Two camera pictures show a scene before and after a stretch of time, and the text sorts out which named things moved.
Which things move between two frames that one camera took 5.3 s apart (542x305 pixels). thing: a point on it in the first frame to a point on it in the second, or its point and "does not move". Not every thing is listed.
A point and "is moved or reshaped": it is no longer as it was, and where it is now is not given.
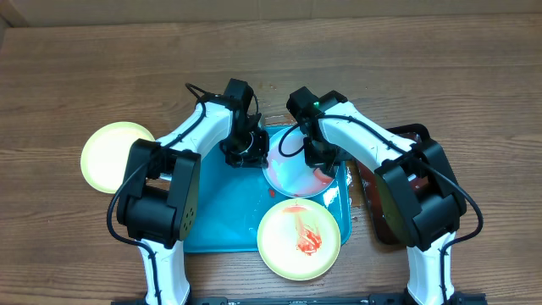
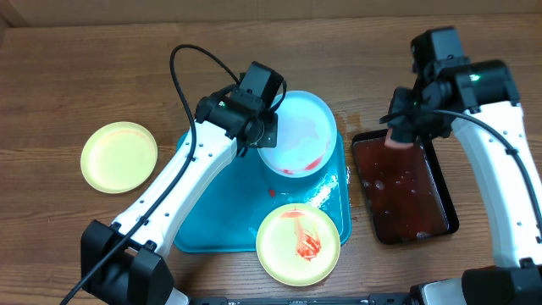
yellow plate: [298, 239] does not move
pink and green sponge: [323, 178] is moved or reshaped
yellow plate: [106, 153] does not move
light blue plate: [291, 176] is moved or reshaped
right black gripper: [320, 158] to [403, 120]
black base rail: [375, 299] does not move
